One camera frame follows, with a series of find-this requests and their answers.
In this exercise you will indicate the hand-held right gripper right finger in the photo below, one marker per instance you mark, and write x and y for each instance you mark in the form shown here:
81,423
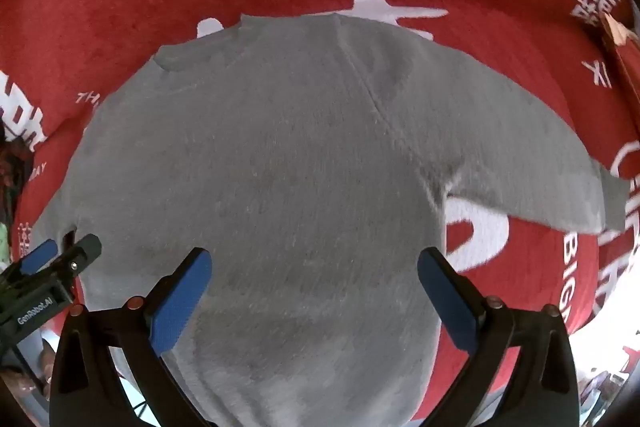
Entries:
447,302

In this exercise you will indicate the grey sweater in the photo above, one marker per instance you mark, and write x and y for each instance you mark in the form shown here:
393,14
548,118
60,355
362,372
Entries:
280,157

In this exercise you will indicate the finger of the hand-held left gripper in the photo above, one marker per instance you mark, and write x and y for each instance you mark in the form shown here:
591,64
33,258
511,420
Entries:
39,254
80,252

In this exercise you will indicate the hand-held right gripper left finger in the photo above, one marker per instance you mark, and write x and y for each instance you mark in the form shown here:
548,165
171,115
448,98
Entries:
182,302

